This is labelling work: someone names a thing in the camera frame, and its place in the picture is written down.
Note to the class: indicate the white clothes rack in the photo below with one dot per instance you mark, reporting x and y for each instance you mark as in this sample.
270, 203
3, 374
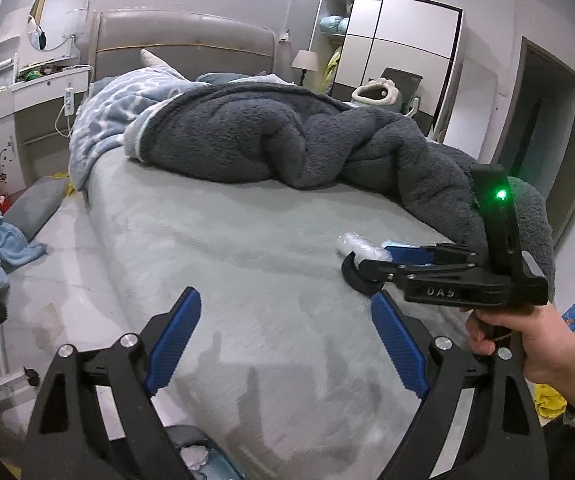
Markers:
12, 382

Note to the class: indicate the yellow plastic bag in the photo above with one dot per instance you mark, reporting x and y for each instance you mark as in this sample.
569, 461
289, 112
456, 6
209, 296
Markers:
62, 182

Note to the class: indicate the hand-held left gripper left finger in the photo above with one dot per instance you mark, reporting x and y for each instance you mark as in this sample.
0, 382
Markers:
175, 340

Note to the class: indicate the white tissue ball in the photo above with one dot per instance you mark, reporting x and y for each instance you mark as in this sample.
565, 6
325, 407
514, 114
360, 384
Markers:
196, 455

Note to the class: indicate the white vanity desk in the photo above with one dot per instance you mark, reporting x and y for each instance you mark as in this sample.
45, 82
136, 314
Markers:
32, 90

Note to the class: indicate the round wall mirror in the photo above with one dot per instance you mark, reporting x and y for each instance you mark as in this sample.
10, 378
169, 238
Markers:
59, 5

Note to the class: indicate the crushed clear plastic bottle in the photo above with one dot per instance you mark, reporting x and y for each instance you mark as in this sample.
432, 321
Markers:
355, 244

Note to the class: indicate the dark grey fleece blanket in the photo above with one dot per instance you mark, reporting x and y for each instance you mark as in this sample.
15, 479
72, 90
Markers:
267, 135

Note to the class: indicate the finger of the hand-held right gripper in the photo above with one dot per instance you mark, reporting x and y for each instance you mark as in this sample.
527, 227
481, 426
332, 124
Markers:
407, 270
412, 255

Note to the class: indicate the grey padded headboard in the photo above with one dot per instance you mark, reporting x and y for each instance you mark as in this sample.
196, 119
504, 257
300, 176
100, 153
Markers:
182, 35

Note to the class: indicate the white power strip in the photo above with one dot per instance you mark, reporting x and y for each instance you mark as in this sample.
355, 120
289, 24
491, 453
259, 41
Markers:
68, 101

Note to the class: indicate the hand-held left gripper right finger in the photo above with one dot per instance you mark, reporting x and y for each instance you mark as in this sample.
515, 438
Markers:
397, 345

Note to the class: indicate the dark teal trash bin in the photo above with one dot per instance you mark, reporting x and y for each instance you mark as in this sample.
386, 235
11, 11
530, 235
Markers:
222, 467

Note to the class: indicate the light blue bedding bundle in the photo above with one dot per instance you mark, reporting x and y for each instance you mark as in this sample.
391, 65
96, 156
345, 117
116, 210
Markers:
334, 26

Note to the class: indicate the white wardrobe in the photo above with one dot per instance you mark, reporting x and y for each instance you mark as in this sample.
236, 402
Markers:
407, 35

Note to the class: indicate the grey floor cushion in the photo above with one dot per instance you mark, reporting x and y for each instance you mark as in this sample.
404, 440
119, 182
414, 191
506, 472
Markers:
37, 205

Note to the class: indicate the bed with grey sheet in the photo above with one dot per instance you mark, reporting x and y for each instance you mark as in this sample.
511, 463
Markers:
242, 260

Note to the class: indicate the teal pillow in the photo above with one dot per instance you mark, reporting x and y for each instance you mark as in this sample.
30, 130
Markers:
217, 78

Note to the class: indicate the blue patterned duvet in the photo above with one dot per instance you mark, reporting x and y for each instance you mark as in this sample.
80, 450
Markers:
112, 110

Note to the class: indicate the bedside lamp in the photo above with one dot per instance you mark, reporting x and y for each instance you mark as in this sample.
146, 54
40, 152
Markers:
305, 60

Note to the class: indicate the yellow green garment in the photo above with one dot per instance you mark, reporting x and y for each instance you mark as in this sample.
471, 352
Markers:
334, 67

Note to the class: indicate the cream and teal plush bed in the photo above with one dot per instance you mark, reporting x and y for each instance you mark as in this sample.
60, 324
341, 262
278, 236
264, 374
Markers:
375, 94

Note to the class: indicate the person's right hand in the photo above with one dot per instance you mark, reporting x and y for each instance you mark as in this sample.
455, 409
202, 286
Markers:
542, 340

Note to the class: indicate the yellow crumpled item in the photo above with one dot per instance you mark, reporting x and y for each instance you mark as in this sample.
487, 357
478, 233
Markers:
551, 400

